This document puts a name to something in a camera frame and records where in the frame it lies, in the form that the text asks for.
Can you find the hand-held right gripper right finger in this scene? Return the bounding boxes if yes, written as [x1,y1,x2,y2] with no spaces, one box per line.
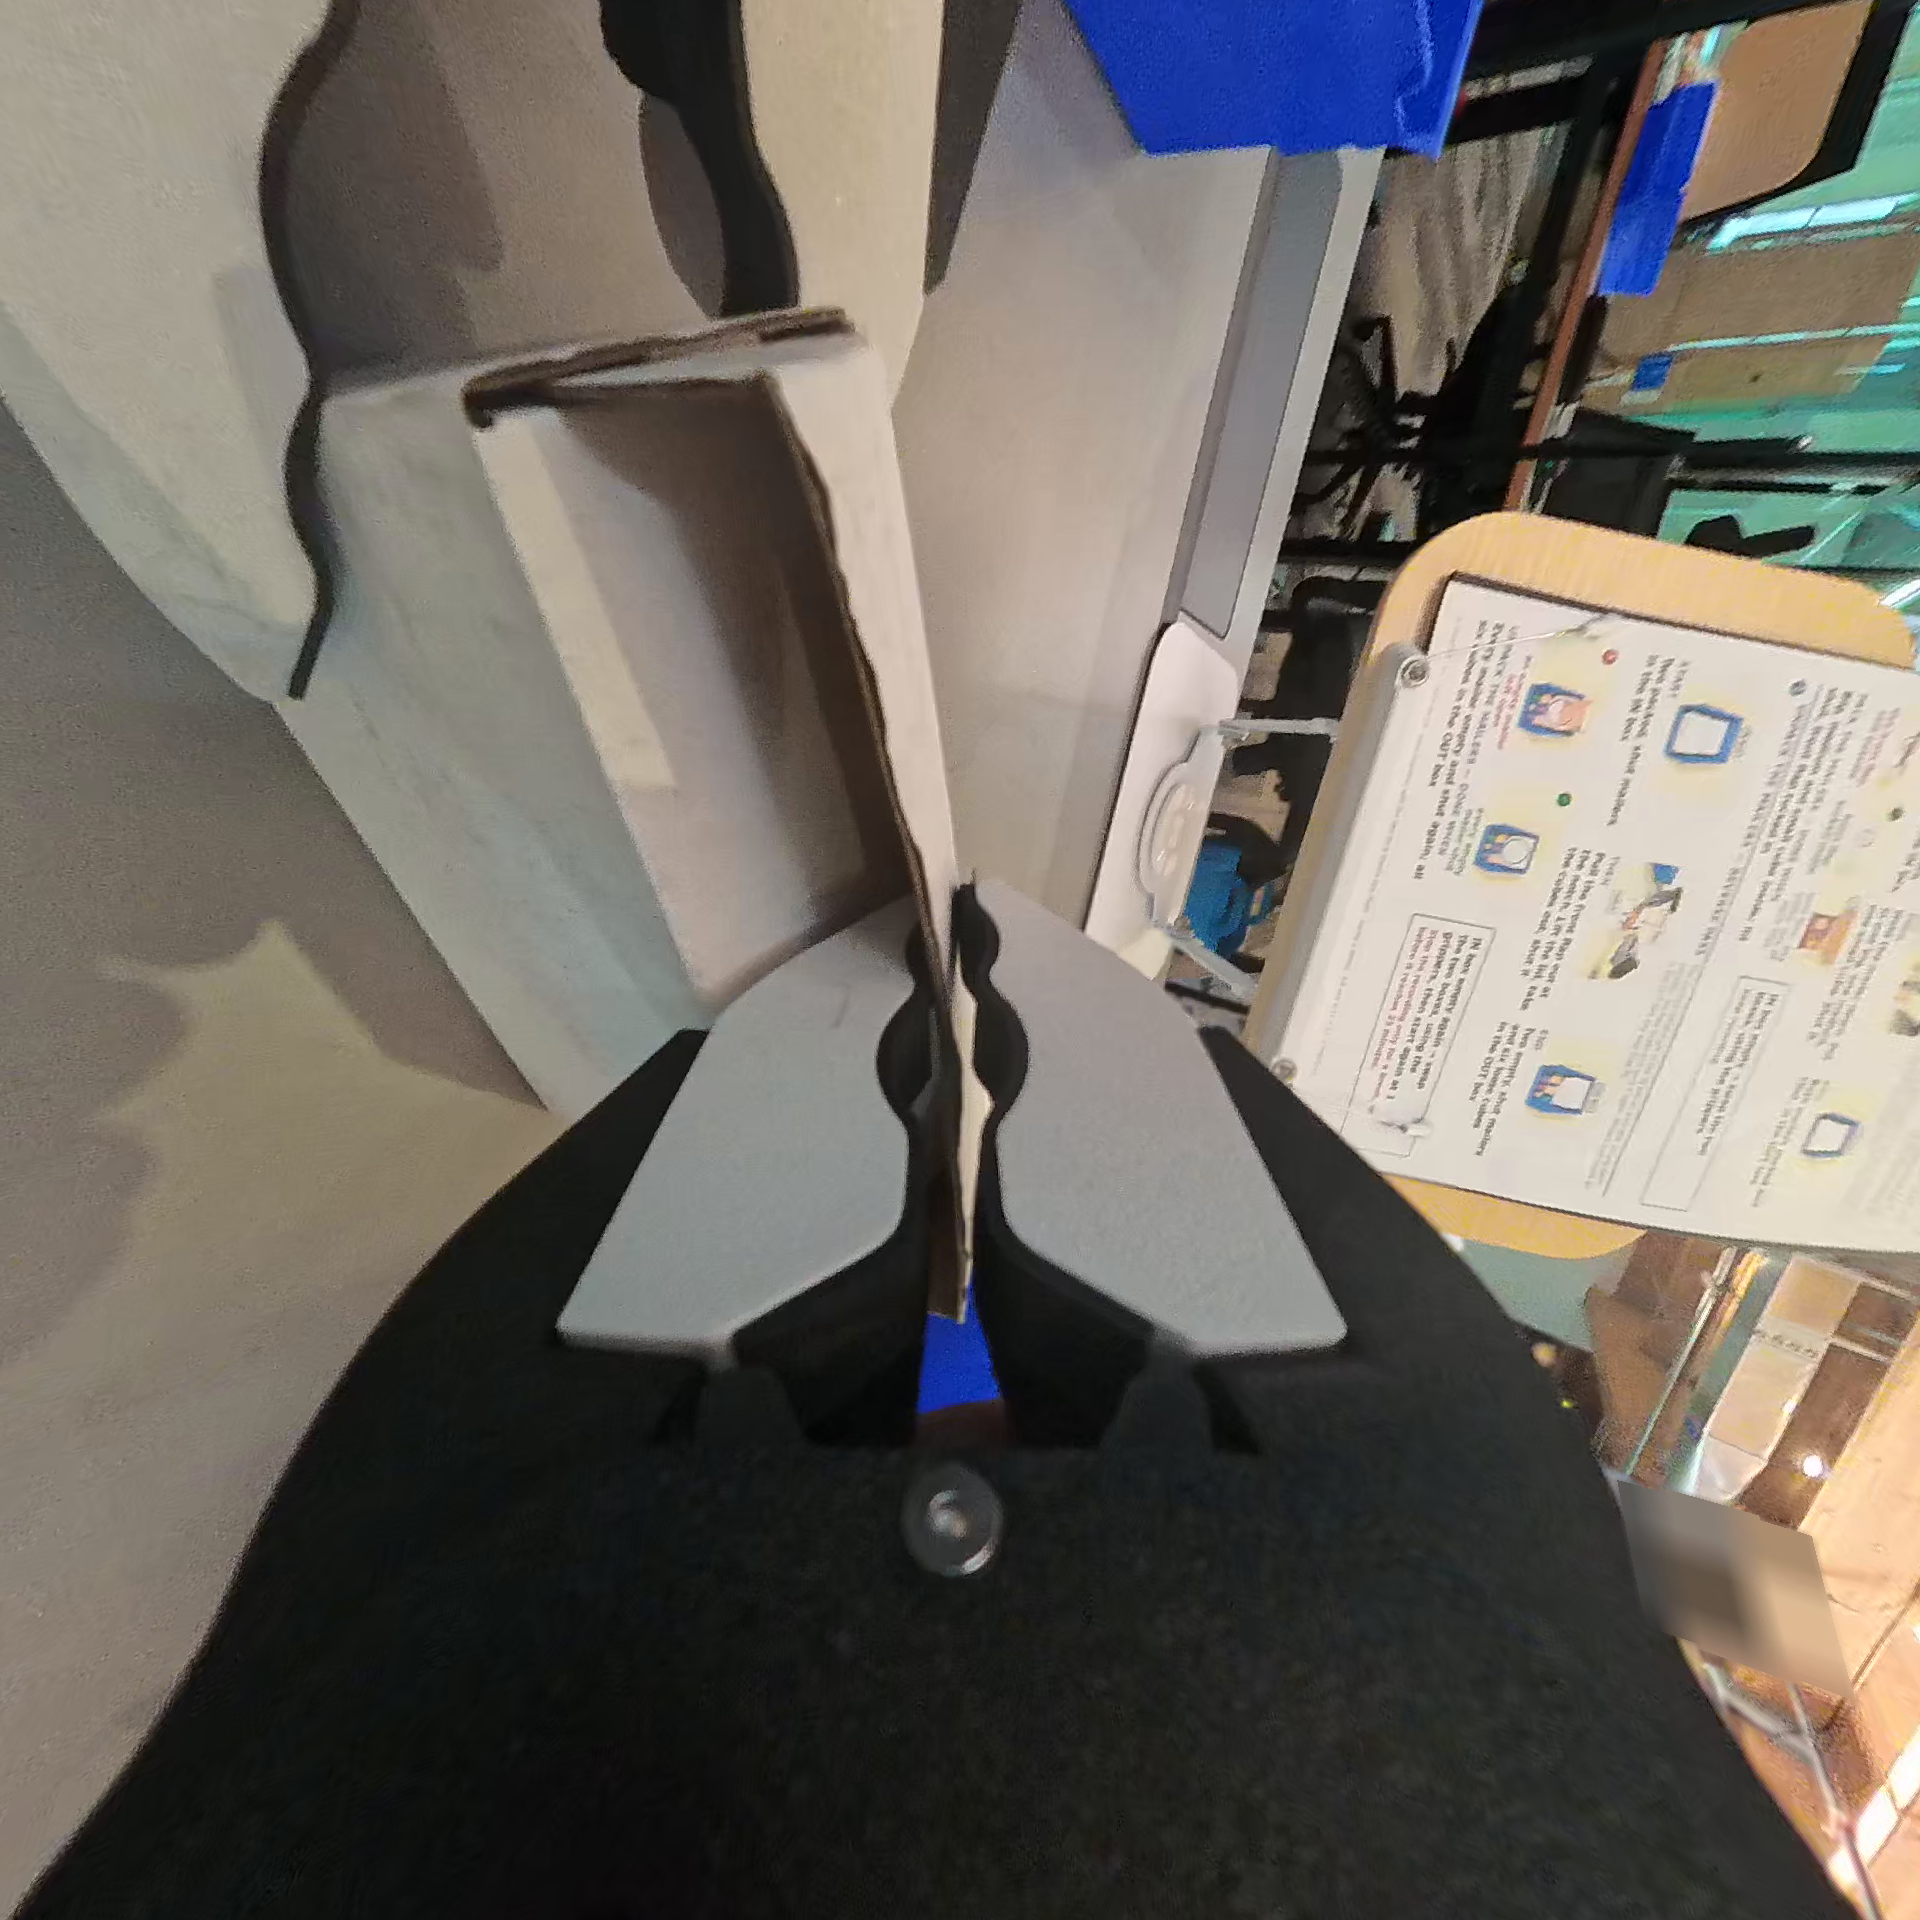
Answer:
[952,878,1349,1452]

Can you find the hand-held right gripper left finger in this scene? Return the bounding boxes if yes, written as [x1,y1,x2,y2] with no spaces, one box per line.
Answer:
[555,900,948,1450]

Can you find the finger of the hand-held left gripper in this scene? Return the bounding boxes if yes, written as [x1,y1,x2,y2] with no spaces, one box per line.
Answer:
[0,0,357,703]
[596,0,1040,400]

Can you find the white cardboard box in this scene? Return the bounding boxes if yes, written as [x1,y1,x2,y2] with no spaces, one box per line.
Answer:
[276,306,999,1323]

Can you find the white stand base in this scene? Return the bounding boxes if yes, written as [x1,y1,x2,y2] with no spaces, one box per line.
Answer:
[1082,623,1248,978]

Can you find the printed instruction sheet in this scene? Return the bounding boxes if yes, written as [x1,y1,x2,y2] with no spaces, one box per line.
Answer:
[1289,577,1920,1249]

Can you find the wooden sign board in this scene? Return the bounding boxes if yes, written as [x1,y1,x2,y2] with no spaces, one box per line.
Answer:
[1244,511,1920,1262]

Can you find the blue panel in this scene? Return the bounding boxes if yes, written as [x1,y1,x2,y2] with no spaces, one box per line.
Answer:
[1596,82,1720,294]

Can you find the silver ventilation duct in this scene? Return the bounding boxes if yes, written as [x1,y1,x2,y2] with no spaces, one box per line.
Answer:
[1596,1252,1914,1502]

